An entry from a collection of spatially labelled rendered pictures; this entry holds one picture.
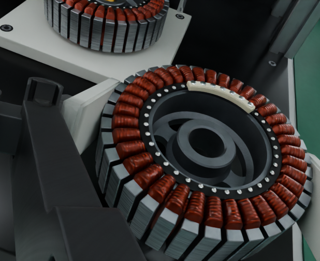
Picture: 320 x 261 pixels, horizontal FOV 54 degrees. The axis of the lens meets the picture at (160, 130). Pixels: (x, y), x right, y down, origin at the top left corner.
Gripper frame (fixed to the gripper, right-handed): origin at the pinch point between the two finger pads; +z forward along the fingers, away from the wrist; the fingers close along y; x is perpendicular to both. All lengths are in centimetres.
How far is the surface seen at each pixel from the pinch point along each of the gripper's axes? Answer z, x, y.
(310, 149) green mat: 14.4, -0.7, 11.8
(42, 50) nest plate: 9.3, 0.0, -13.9
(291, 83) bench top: 23.6, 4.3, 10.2
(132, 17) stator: 10.7, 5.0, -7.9
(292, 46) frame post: 22.8, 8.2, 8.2
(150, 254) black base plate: -0.6, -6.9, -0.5
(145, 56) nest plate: 13.0, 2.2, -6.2
